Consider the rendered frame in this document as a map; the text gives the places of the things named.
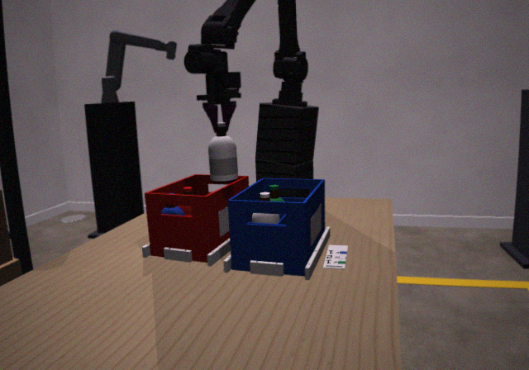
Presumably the white paper pick list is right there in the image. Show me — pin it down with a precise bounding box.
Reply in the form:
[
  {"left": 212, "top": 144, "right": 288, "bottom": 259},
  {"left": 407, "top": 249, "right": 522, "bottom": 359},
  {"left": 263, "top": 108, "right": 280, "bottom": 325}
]
[{"left": 323, "top": 245, "right": 348, "bottom": 269}]

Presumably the blue bottle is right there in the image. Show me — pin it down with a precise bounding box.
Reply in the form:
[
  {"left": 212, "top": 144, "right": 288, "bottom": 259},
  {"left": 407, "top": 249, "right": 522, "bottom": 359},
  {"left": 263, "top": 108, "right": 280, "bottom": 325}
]
[{"left": 162, "top": 205, "right": 185, "bottom": 216}]

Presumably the blue plastic crate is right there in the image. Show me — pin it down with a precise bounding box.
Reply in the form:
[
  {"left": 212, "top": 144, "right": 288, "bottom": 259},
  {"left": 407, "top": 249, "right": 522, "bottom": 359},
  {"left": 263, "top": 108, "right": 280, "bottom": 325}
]
[{"left": 227, "top": 178, "right": 325, "bottom": 277}]

